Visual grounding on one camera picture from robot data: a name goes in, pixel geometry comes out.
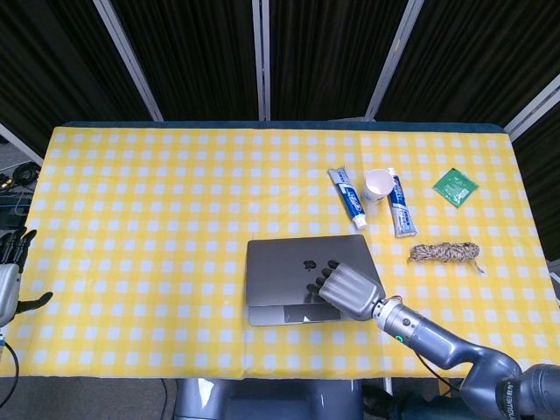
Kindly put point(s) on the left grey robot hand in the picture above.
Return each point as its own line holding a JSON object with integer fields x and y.
{"x": 9, "y": 284}

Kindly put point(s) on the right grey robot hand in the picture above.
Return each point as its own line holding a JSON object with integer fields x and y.
{"x": 350, "y": 291}

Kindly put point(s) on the grey laptop computer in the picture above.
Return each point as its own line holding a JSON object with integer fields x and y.
{"x": 280, "y": 267}

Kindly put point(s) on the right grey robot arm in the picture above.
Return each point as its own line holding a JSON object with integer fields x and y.
{"x": 437, "y": 339}

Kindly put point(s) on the blue white toothpaste tube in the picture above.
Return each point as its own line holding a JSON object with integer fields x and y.
{"x": 349, "y": 199}
{"x": 401, "y": 205}

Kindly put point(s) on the white paper cup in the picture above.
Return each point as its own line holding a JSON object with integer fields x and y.
{"x": 377, "y": 187}

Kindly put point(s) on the green foil packet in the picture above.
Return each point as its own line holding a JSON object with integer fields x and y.
{"x": 456, "y": 187}

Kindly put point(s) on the yellow white checkered tablecloth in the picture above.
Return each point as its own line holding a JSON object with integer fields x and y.
{"x": 153, "y": 245}

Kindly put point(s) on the blue table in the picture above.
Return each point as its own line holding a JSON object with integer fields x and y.
{"x": 262, "y": 123}

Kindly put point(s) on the black curtain panel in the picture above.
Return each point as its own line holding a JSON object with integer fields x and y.
{"x": 472, "y": 57}
{"x": 48, "y": 65}
{"x": 197, "y": 57}
{"x": 324, "y": 57}

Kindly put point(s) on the white partition post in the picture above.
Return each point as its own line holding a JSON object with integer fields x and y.
{"x": 391, "y": 57}
{"x": 536, "y": 105}
{"x": 19, "y": 142}
{"x": 261, "y": 57}
{"x": 131, "y": 61}

